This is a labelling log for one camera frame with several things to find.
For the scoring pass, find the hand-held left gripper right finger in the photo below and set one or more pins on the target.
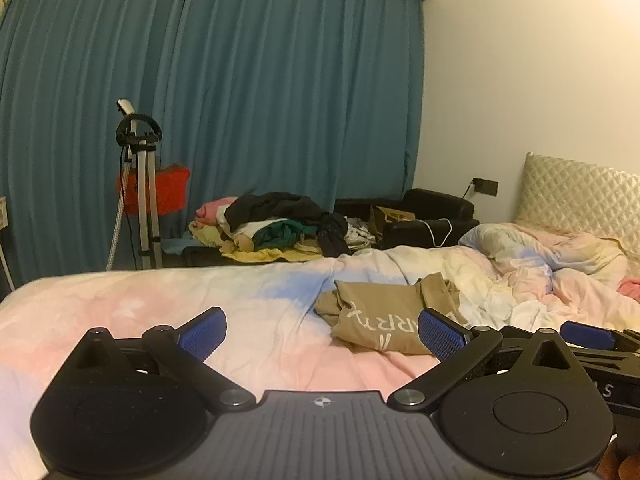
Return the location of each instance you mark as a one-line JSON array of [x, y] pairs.
[[442, 332]]

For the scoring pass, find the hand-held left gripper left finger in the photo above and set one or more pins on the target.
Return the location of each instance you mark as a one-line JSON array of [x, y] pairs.
[[200, 332]]

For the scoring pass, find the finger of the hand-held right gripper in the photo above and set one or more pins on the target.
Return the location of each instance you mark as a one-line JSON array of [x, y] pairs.
[[515, 334], [585, 334]]

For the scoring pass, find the khaki printed t-shirt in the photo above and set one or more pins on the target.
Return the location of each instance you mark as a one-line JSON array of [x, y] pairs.
[[380, 315]]

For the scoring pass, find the pile of mixed clothes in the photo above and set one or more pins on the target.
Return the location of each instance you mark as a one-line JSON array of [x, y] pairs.
[[440, 205]]

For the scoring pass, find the person's right hand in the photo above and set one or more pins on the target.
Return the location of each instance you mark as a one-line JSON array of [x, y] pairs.
[[622, 465]]

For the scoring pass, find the pastel bed sheet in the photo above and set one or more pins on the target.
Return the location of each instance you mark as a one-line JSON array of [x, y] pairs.
[[150, 295]]

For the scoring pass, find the small pink cloth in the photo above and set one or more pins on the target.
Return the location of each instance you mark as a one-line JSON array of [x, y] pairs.
[[631, 289]]

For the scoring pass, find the light blue cloth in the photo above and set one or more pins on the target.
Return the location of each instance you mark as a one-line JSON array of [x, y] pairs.
[[177, 246]]

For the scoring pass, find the yellow cloth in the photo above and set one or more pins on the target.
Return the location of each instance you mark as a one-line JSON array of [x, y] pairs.
[[260, 256]]

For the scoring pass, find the beige garment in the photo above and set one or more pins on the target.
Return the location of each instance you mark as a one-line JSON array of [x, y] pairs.
[[242, 245]]

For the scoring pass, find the pale green garment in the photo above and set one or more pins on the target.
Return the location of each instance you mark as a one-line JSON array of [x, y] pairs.
[[207, 235]]

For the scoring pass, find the pink garment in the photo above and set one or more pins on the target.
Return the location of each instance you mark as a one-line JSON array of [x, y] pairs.
[[212, 208]]

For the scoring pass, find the brown paper bag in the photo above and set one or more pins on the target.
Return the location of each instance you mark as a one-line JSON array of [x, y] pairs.
[[387, 220]]

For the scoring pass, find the white printed garment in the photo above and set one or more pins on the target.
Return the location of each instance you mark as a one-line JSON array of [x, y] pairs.
[[359, 232]]

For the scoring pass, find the quilted cream headboard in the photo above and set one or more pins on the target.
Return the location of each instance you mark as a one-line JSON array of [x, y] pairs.
[[575, 195]]

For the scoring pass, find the garment steamer stand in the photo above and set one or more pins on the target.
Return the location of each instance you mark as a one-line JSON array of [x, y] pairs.
[[150, 200]]

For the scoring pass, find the red hanging garment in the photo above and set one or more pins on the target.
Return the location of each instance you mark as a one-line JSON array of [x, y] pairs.
[[172, 190]]

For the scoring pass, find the dark pants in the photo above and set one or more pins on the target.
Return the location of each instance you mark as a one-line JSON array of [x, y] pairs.
[[332, 235]]

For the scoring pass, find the teal curtain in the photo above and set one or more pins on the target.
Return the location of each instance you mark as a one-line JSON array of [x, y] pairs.
[[250, 85]]

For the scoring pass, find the dark wall socket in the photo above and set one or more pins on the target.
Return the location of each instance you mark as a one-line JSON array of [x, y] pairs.
[[486, 187]]

